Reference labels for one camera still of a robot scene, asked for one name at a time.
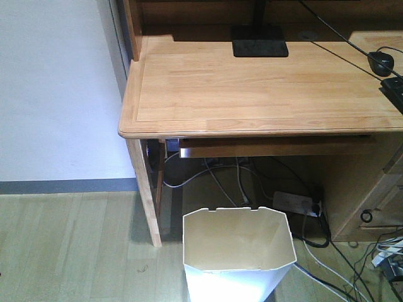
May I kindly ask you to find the wooden drawer cabinet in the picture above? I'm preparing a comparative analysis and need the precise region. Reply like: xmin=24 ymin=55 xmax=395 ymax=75
xmin=320 ymin=132 xmax=402 ymax=242

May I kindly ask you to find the black monitor stand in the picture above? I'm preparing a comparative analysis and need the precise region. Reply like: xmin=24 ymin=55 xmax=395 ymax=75
xmin=230 ymin=1 xmax=289 ymax=58

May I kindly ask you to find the black computer mouse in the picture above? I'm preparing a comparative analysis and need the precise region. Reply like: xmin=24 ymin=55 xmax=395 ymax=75
xmin=368 ymin=51 xmax=395 ymax=77

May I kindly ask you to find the light wooden desk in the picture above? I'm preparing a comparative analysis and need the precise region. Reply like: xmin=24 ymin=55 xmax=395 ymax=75
xmin=118 ymin=1 xmax=402 ymax=247

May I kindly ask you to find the white cable on floor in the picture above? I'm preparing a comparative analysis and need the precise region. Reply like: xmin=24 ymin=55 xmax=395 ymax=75
xmin=302 ymin=240 xmax=369 ymax=302

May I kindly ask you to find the white power strip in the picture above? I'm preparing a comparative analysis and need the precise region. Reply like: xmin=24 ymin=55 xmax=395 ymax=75
xmin=273 ymin=191 xmax=322 ymax=217

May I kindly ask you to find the black keyboard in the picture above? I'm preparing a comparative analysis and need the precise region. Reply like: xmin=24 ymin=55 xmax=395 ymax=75
xmin=380 ymin=77 xmax=403 ymax=113

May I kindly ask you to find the black cable across desk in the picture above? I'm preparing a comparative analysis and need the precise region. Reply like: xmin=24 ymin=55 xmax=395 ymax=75
xmin=298 ymin=0 xmax=403 ymax=83

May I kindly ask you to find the grey cable under desk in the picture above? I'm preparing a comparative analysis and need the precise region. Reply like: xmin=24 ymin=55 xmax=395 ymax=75
xmin=162 ymin=152 xmax=253 ymax=205

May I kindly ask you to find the white plastic trash bin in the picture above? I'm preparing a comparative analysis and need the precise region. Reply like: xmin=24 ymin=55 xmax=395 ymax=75
xmin=183 ymin=207 xmax=297 ymax=301

